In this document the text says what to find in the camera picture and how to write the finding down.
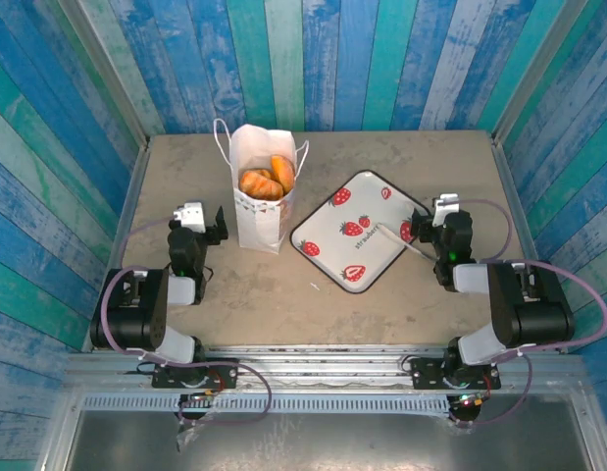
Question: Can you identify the aluminium corner post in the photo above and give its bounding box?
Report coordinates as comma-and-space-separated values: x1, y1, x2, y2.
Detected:
492, 0, 591, 143
57, 0, 151, 150

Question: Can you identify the aluminium mounting rail frame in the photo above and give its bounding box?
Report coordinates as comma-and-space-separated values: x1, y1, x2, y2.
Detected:
62, 344, 586, 393

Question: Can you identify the white and grey utensil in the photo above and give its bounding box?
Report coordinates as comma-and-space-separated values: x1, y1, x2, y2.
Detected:
376, 223, 439, 261

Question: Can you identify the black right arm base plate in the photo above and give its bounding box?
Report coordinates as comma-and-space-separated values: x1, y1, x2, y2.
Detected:
410, 356, 501, 392

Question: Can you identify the aluminium table side rail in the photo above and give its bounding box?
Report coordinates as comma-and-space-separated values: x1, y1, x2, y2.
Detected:
81, 141, 151, 352
491, 134, 569, 352

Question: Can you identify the white paper bag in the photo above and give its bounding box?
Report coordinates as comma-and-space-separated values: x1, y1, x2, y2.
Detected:
213, 117, 311, 255

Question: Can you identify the steel sheet panel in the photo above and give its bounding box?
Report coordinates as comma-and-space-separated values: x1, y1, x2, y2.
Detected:
65, 409, 594, 471

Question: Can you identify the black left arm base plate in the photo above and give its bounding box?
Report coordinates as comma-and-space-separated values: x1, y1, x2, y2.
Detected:
151, 357, 239, 390

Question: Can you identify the white strawberry print tray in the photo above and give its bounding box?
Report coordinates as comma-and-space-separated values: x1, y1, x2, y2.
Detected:
288, 169, 433, 295

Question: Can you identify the clear plastic wrap scrap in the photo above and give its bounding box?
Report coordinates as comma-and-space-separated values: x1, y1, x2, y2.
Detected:
175, 410, 214, 451

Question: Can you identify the grey slotted cable duct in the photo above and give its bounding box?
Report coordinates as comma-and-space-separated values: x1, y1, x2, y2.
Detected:
80, 393, 452, 414

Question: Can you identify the black round mount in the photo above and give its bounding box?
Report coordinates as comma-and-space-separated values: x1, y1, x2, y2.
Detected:
449, 405, 481, 429
175, 406, 206, 428

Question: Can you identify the pale braided fake bread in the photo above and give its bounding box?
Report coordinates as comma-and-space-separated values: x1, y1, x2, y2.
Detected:
237, 169, 285, 202

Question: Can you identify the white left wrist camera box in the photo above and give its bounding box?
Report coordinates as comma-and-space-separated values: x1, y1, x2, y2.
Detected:
174, 200, 207, 235

